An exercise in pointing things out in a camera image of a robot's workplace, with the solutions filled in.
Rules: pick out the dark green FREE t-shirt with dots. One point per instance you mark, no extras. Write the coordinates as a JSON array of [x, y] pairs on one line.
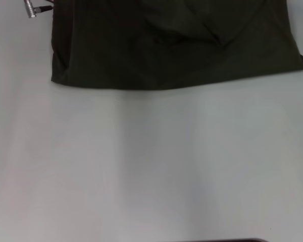
[[166, 50]]

